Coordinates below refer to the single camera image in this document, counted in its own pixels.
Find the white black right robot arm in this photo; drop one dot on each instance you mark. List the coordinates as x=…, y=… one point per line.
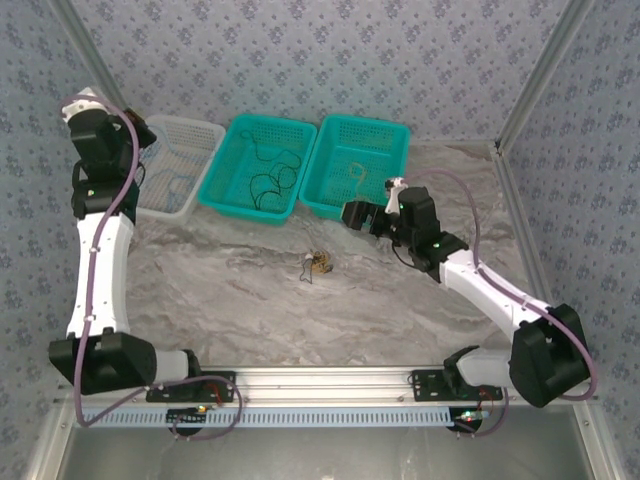
x=485, y=300

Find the white plastic mesh basket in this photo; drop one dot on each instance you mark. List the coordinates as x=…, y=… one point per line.
x=200, y=150

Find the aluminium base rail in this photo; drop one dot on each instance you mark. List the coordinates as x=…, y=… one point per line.
x=320, y=385

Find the teal plastic mesh basket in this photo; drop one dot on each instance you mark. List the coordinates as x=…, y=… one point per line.
x=272, y=216
x=350, y=150

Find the small circuit board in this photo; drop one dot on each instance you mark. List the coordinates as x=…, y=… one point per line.
x=467, y=416
x=185, y=417

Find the aluminium frame post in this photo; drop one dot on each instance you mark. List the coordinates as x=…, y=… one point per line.
x=546, y=65
x=80, y=32

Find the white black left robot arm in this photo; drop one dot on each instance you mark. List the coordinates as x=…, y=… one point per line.
x=105, y=260

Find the aluminium side rail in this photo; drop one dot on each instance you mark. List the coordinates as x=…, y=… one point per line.
x=520, y=220

